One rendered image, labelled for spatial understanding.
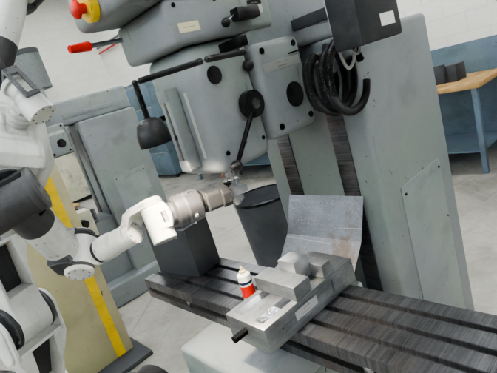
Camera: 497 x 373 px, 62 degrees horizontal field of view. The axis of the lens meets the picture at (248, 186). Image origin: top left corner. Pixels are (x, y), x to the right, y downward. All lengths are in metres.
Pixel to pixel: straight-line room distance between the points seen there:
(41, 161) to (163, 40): 0.42
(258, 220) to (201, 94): 2.15
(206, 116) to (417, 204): 0.82
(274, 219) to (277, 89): 2.02
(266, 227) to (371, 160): 1.88
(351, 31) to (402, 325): 0.68
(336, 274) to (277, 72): 0.57
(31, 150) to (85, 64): 9.83
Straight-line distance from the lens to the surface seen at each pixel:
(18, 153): 1.11
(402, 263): 1.46
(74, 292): 2.85
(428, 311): 1.08
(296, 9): 1.30
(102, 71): 11.06
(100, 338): 2.99
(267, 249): 3.19
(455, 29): 5.23
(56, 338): 1.58
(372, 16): 1.09
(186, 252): 1.51
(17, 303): 1.46
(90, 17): 1.02
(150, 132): 0.91
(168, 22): 0.99
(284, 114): 1.16
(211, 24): 1.05
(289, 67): 1.20
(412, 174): 1.50
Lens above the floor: 1.53
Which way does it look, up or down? 14 degrees down
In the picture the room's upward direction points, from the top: 17 degrees counter-clockwise
